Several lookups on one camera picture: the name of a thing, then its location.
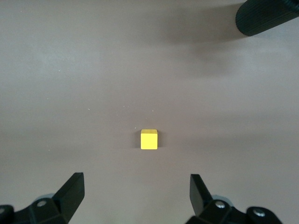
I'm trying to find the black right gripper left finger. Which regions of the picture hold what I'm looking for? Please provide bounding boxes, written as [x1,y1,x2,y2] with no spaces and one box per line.
[0,172,85,224]

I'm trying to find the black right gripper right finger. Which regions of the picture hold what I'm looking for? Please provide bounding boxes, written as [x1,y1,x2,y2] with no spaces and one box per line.
[184,174,283,224]

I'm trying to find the yellow wooden block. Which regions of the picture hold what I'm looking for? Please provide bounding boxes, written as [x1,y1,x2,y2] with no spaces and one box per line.
[140,129,159,150]

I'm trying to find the brown table cover sheet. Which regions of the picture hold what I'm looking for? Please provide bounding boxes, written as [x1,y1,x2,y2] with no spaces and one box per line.
[0,0,299,224]

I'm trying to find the black ribbed foam tube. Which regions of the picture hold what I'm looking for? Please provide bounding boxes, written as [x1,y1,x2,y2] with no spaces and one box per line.
[235,0,299,37]

